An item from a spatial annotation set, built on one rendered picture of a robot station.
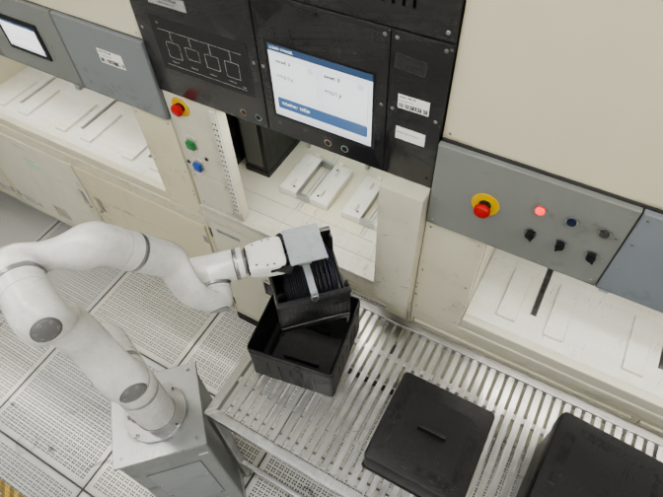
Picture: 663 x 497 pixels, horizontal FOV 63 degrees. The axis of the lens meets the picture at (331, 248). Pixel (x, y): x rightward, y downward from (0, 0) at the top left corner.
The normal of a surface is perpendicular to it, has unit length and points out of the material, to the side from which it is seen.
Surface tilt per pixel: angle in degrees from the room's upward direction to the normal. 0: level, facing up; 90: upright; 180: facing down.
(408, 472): 0
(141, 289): 0
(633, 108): 90
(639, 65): 90
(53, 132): 0
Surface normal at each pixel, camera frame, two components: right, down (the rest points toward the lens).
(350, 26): -0.49, 0.71
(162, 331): -0.04, -0.59
